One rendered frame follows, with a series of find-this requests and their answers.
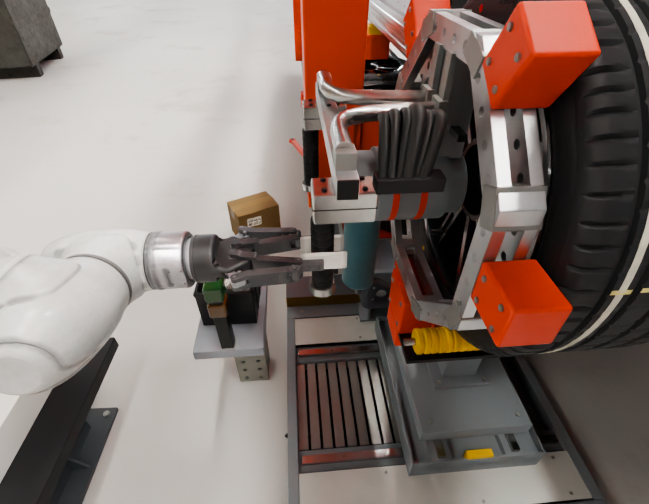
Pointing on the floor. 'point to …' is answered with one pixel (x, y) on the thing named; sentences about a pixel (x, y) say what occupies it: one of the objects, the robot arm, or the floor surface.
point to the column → (254, 366)
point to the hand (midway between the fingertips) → (324, 252)
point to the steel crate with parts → (20, 38)
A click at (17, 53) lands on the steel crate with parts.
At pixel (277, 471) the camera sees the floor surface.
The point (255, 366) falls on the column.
